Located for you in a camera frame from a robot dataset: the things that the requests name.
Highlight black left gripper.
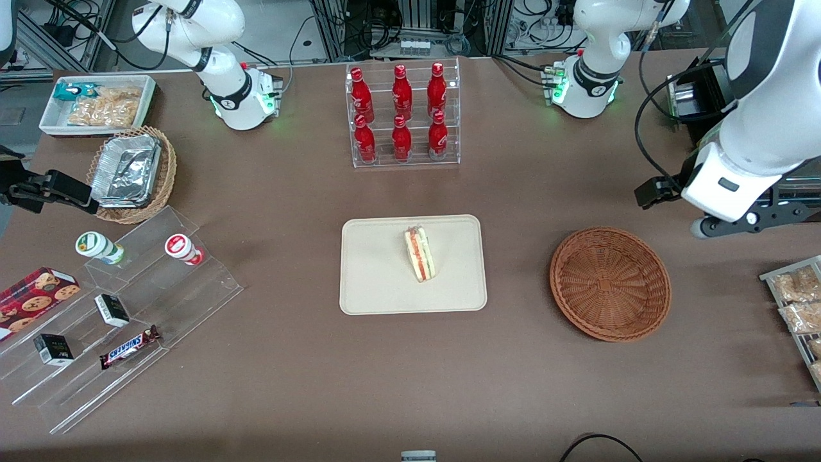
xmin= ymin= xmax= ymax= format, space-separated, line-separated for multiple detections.
xmin=635 ymin=145 xmax=706 ymax=210

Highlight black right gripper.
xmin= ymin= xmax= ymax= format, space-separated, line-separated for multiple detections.
xmin=0 ymin=160 xmax=100 ymax=214

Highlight plastic sandwich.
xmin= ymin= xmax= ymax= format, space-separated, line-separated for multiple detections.
xmin=403 ymin=225 xmax=437 ymax=284

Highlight light oval wicker basket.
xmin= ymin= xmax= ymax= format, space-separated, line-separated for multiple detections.
xmin=86 ymin=126 xmax=178 ymax=225

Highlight round brown wicker basket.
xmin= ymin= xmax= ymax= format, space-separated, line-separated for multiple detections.
xmin=550 ymin=227 xmax=673 ymax=343

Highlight tray of packaged snacks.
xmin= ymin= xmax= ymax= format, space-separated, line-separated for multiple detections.
xmin=759 ymin=255 xmax=821 ymax=393

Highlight beige rectangular tray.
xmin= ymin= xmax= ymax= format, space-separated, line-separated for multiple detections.
xmin=340 ymin=215 xmax=488 ymax=316

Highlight stacked aluminium foil trays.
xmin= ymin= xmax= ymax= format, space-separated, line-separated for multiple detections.
xmin=90 ymin=134 xmax=162 ymax=208

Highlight green lid yogurt cup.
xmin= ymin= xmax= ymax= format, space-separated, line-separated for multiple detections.
xmin=75 ymin=232 xmax=125 ymax=266

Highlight white rectangular bin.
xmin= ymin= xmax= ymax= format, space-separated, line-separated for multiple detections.
xmin=38 ymin=75 xmax=157 ymax=137

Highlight clear bag of chips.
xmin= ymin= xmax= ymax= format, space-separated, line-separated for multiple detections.
xmin=67 ymin=87 xmax=142 ymax=128

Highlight teal snack packet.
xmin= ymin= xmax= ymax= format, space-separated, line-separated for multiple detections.
xmin=54 ymin=83 xmax=98 ymax=103

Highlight black countertop appliance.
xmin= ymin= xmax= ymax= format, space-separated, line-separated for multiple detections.
xmin=667 ymin=56 xmax=821 ymax=227

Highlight red cookie box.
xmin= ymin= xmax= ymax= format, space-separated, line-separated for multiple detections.
xmin=0 ymin=267 xmax=81 ymax=341

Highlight red lid yogurt cup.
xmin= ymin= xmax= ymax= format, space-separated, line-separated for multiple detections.
xmin=164 ymin=234 xmax=205 ymax=266

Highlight small black carton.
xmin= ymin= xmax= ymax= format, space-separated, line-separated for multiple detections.
xmin=94 ymin=294 xmax=130 ymax=329
xmin=33 ymin=334 xmax=74 ymax=367

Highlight clear acrylic stepped shelf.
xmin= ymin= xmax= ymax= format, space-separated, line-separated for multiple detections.
xmin=0 ymin=206 xmax=245 ymax=435

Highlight Snickers chocolate bar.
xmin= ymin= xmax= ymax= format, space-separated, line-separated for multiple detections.
xmin=99 ymin=325 xmax=162 ymax=370

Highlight clear bag of pastries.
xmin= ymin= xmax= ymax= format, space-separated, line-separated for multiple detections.
xmin=779 ymin=302 xmax=821 ymax=335
xmin=772 ymin=266 xmax=821 ymax=303

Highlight red soda bottle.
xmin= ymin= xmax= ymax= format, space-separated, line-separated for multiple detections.
xmin=354 ymin=114 xmax=377 ymax=164
xmin=350 ymin=68 xmax=375 ymax=123
xmin=391 ymin=114 xmax=412 ymax=163
xmin=392 ymin=65 xmax=414 ymax=120
xmin=427 ymin=62 xmax=448 ymax=117
xmin=428 ymin=110 xmax=449 ymax=160

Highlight clear acrylic bottle rack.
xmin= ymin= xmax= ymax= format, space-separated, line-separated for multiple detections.
xmin=346 ymin=58 xmax=461 ymax=169

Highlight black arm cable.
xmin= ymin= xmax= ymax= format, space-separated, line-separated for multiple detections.
xmin=634 ymin=0 xmax=770 ymax=184

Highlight black floor cable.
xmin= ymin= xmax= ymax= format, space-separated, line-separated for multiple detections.
xmin=559 ymin=434 xmax=645 ymax=462

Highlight aluminium frame rack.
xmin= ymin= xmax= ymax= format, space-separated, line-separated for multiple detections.
xmin=310 ymin=0 xmax=515 ymax=60

